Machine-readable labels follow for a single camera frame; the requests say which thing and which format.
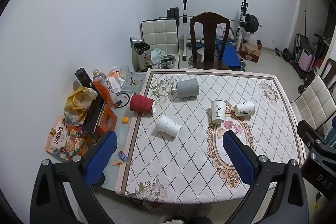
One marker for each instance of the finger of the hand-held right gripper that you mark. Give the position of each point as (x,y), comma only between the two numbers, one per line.
(309,130)

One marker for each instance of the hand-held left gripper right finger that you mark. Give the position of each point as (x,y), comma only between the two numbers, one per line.
(239,158)

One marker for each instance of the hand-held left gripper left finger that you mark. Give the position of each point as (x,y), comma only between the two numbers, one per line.
(101,158)

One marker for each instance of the white cup with small print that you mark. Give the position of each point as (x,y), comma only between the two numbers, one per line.
(244,108)

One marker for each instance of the red ribbed paper cup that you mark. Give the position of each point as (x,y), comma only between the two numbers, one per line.
(140,103)

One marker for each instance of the white marbled paper cup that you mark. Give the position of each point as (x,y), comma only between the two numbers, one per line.
(168,124)

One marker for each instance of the grey cup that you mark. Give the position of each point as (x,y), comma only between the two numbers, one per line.
(187,88)

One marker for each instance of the white cup with large print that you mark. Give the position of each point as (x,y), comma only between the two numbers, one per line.
(218,112)

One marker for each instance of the clear glass cup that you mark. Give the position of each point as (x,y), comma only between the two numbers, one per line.
(124,70)

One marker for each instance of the small blue packet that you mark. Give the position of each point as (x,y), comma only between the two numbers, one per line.
(122,157)

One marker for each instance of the white padded chair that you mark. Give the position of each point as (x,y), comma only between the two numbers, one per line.
(157,35)
(315,100)

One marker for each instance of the orange box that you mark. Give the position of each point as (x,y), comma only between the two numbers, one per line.
(107,121)

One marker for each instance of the black flat case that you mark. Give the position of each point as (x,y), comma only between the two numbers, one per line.
(93,115)

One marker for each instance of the orange snack packet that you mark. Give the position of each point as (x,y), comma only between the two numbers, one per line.
(60,138)

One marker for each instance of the yellow bottle cap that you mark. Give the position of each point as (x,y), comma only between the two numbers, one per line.
(125,120)

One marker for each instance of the floral quilted table mat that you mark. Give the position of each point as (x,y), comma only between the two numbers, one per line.
(183,161)

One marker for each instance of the yellow plastic bag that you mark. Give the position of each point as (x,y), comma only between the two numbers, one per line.
(77,103)

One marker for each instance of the dark wooden chair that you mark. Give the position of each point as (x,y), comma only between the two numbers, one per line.
(208,37)
(331,69)

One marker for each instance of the orange drink bottle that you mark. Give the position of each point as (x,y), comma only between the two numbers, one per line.
(103,88)

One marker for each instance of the pink suitcase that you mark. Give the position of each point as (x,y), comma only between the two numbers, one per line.
(307,60)

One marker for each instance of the white and orange plastic bag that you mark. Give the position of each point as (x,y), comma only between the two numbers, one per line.
(114,82)

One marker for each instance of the small black barbell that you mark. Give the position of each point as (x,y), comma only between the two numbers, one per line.
(286,54)

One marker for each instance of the black bottle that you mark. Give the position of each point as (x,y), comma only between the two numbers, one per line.
(84,78)

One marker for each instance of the black scooter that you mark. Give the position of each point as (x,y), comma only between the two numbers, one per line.
(319,48)

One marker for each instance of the glass ashtray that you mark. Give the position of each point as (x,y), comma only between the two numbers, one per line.
(134,81)

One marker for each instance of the cardboard box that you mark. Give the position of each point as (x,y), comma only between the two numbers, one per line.
(250,53)

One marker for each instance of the blue weight bench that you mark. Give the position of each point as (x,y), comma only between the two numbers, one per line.
(231,56)

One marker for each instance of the printed gift box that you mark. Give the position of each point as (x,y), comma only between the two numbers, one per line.
(143,58)

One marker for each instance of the clear plastic bag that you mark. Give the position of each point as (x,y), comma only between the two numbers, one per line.
(251,39)

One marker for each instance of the green and white plastic bag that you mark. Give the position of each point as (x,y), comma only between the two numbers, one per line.
(157,55)

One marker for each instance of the metal bowl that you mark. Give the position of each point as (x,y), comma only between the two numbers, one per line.
(167,60)

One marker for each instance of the white and red plastic bag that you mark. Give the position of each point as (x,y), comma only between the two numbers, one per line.
(222,31)

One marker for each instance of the white barbell rack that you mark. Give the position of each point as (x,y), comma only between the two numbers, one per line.
(185,14)

